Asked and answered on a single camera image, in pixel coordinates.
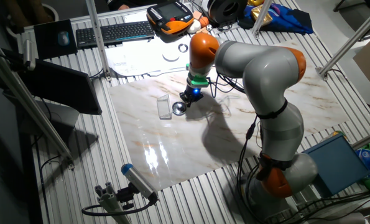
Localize black cables on table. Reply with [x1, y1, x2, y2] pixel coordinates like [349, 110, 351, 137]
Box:
[277, 191, 370, 224]

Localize white egg shaped ball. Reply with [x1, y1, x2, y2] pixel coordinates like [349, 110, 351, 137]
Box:
[187, 19, 201, 34]

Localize black keyboard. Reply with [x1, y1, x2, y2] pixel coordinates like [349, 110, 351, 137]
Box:
[75, 21, 156, 50]

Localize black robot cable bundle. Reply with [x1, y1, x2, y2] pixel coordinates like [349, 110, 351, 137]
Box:
[208, 73, 268, 223]

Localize black mouse pad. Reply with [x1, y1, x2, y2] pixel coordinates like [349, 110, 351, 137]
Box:
[33, 19, 78, 60]

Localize grey computer mouse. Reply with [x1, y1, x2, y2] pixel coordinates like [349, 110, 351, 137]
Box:
[57, 30, 70, 47]

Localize aluminium frame bar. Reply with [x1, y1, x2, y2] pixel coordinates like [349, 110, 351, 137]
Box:
[351, 127, 370, 150]
[0, 43, 75, 170]

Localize clear plastic box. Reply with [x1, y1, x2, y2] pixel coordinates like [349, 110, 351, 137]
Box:
[156, 94, 173, 121]

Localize aluminium camera mount profile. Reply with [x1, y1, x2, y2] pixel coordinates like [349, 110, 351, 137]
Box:
[94, 182, 132, 224]

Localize silver camera blue cap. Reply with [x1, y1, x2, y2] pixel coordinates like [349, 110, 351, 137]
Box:
[121, 163, 159, 202]

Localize printed paper sheets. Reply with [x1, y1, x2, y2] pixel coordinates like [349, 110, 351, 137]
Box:
[105, 35, 193, 78]

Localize black monitor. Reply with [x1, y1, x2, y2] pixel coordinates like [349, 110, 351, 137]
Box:
[16, 58, 103, 116]

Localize orange black teach pendant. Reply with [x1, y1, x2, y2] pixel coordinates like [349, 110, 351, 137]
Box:
[146, 1, 195, 35]

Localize aluminium frame post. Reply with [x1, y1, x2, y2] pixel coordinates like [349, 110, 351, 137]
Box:
[251, 0, 274, 40]
[85, 0, 113, 82]
[315, 1, 370, 82]

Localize marble pattern board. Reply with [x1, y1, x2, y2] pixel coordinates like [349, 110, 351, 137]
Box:
[108, 37, 350, 191]

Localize silver camera on frame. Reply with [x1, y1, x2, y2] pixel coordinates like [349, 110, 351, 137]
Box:
[22, 39, 36, 71]

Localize white ceramic dish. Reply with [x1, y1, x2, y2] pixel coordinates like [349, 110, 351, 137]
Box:
[162, 51, 181, 62]

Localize blue box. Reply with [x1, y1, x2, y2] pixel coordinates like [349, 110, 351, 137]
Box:
[302, 133, 370, 197]

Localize blue white packet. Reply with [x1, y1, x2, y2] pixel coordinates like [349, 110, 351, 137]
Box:
[355, 147, 370, 170]

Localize round metal plate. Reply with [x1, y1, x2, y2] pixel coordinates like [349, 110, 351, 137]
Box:
[172, 101, 187, 116]

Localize black camera cable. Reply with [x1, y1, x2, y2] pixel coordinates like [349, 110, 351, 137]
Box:
[81, 198, 157, 217]

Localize black filament spool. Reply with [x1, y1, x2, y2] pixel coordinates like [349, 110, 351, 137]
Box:
[207, 0, 249, 27]

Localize blue cloth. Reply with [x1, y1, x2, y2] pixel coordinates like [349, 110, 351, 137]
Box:
[237, 2, 315, 35]

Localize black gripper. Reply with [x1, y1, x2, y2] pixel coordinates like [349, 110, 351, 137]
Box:
[179, 86, 205, 109]

